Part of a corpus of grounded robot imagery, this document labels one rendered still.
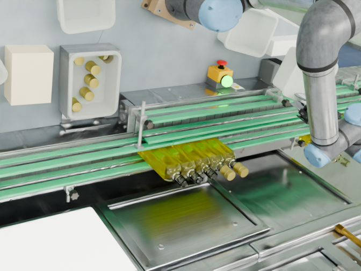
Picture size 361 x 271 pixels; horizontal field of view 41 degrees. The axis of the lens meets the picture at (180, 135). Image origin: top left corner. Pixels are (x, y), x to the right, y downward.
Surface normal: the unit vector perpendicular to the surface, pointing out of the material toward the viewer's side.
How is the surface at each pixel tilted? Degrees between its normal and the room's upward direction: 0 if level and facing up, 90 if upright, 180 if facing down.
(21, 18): 0
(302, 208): 90
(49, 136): 90
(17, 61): 0
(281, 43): 0
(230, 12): 8
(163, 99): 90
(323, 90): 29
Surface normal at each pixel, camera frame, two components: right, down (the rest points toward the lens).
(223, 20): 0.41, 0.52
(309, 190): 0.14, -0.88
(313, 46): -0.50, 0.43
